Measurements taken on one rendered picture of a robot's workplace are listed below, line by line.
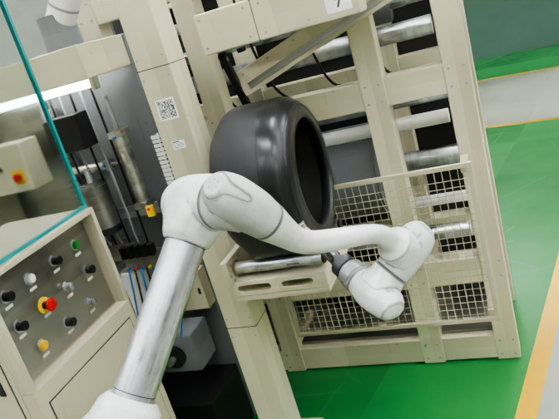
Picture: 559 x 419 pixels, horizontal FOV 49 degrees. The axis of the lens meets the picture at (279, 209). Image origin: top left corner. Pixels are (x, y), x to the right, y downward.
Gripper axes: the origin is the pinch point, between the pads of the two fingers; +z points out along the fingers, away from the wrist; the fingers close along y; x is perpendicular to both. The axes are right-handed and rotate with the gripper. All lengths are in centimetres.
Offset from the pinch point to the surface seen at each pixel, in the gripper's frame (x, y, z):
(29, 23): 2, 283, 1117
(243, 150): 1.0, -26.0, 22.9
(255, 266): -18.4, 14.5, 18.1
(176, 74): 3, -41, 59
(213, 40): 24, -36, 72
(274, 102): 20.7, -26.0, 32.1
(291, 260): -8.0, 14.3, 9.1
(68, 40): -16, -48, 121
